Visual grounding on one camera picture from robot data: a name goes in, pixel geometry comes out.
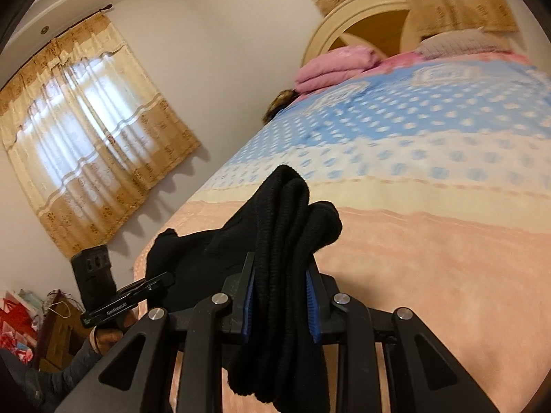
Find person's left hand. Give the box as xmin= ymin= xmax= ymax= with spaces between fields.
xmin=92 ymin=315 xmax=137 ymax=354

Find beige patterned curtain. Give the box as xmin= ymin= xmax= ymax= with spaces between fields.
xmin=0 ymin=11 xmax=202 ymax=259
xmin=288 ymin=0 xmax=518 ymax=36

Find red gift bags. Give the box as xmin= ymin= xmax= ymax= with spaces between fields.
xmin=0 ymin=289 xmax=46 ymax=367

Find folded pink blanket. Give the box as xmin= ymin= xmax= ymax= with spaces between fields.
xmin=294 ymin=45 xmax=388 ymax=94

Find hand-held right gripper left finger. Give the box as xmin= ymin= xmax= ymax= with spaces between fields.
xmin=55 ymin=252 xmax=260 ymax=413

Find wooden cabinet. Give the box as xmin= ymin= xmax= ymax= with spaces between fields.
xmin=37 ymin=293 xmax=92 ymax=373

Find striped pillow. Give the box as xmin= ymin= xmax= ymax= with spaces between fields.
xmin=415 ymin=29 xmax=514 ymax=61

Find curtain rod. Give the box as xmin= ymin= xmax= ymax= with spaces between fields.
xmin=69 ymin=4 xmax=114 ymax=24

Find cream arched headboard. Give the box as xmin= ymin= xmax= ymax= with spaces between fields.
xmin=302 ymin=0 xmax=432 ymax=68

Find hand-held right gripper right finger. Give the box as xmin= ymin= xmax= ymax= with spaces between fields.
xmin=303 ymin=262 xmax=501 ymax=413

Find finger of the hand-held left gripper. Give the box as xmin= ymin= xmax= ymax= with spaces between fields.
xmin=137 ymin=272 xmax=175 ymax=300

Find dark brown furry object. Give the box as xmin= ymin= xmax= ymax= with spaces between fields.
xmin=262 ymin=89 xmax=296 ymax=124

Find black pants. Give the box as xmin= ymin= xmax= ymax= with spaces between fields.
xmin=144 ymin=164 xmax=343 ymax=402

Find polka dot bed blanket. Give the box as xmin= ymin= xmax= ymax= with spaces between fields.
xmin=131 ymin=54 xmax=551 ymax=413

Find person's left forearm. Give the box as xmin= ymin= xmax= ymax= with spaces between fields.
xmin=0 ymin=339 xmax=110 ymax=413

